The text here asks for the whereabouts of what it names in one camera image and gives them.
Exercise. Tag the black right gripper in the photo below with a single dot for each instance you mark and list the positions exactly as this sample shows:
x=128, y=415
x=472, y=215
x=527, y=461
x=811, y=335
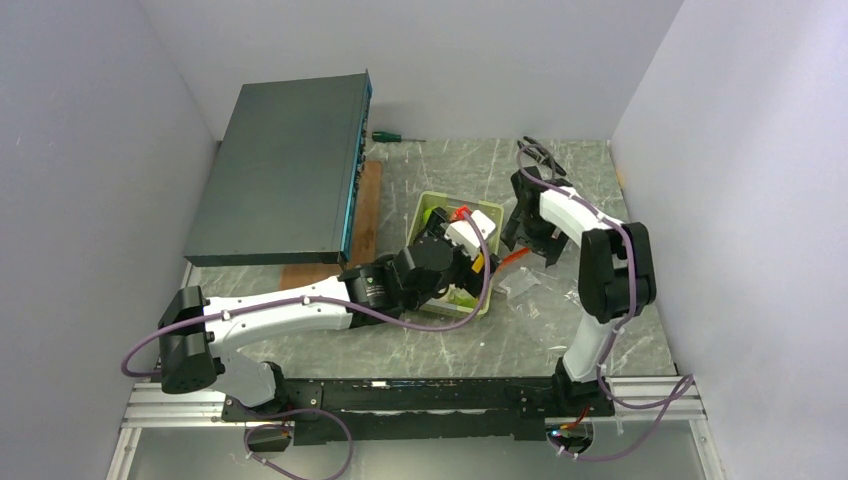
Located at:
x=547, y=246

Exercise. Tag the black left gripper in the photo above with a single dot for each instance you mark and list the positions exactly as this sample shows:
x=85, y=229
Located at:
x=469, y=279

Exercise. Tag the clear zip bag orange zipper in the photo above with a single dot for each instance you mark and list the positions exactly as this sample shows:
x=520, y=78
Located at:
x=544, y=300

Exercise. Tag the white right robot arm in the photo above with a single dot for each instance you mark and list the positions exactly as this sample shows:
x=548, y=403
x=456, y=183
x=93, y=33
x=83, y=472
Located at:
x=615, y=280

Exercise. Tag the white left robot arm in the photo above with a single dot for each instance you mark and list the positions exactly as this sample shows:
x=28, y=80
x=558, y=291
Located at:
x=202, y=336

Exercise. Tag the green lime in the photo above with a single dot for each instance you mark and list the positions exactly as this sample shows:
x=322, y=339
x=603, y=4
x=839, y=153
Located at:
x=436, y=216

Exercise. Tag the wooden board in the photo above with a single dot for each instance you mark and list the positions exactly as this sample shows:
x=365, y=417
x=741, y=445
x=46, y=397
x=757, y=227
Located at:
x=364, y=240

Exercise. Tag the dark grey metal box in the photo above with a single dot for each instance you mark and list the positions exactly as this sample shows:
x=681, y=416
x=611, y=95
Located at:
x=283, y=185

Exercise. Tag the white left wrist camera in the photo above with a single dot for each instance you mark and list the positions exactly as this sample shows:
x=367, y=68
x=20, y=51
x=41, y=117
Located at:
x=461, y=232

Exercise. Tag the black handled pliers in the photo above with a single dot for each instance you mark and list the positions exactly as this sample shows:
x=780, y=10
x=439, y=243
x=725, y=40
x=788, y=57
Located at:
x=535, y=150

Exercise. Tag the green handled screwdriver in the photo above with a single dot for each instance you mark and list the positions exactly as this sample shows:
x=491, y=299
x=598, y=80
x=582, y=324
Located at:
x=390, y=137

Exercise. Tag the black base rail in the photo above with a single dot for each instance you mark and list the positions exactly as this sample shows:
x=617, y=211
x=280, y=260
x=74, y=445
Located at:
x=431, y=408

